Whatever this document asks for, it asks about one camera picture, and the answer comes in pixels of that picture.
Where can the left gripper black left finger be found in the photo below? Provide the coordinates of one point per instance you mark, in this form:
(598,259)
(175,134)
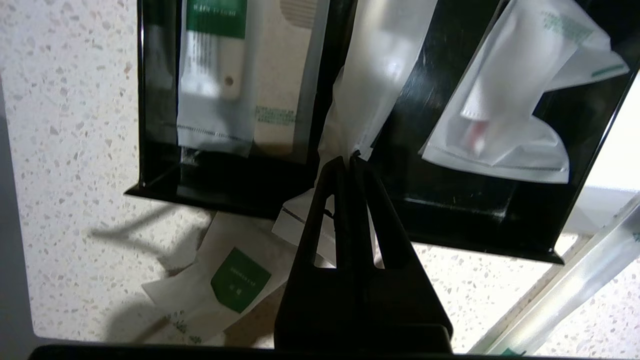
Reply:
(315,300)

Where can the clear packet with white tube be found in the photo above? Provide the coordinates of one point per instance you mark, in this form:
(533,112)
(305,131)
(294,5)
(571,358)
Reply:
(210,90)

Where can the crumpled white translucent packet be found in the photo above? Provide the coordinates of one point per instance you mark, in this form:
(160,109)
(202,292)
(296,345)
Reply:
(500,125)

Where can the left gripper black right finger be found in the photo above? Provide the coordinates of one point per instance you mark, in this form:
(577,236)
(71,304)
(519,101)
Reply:
(400,300)

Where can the shower cap packet green label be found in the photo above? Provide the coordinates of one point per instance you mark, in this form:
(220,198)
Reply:
(240,280)

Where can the beige comb packet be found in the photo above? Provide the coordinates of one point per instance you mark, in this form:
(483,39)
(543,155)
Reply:
(282,75)

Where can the long clear toothbrush packet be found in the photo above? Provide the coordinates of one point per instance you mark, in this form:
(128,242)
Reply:
(575,285)
(385,65)

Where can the black compartment tray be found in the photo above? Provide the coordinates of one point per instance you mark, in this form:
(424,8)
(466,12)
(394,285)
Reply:
(450,210)

